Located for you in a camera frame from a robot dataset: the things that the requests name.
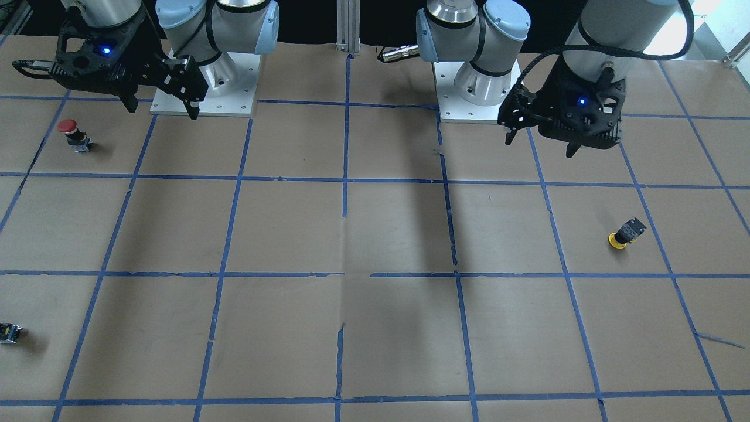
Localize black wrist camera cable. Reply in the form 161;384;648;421
516;0;696;97

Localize black switch contact block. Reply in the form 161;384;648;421
0;322;22;345

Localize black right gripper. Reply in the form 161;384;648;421
49;7;208;120

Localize yellow push button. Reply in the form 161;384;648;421
608;218;647;250

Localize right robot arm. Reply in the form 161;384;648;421
34;1;279;120

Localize red push button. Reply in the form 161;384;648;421
57;118;91;153

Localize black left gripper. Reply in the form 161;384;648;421
497;62;626;158

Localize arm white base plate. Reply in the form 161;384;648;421
150;52;261;118
433;61;520;124

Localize aluminium frame post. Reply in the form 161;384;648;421
336;0;361;56

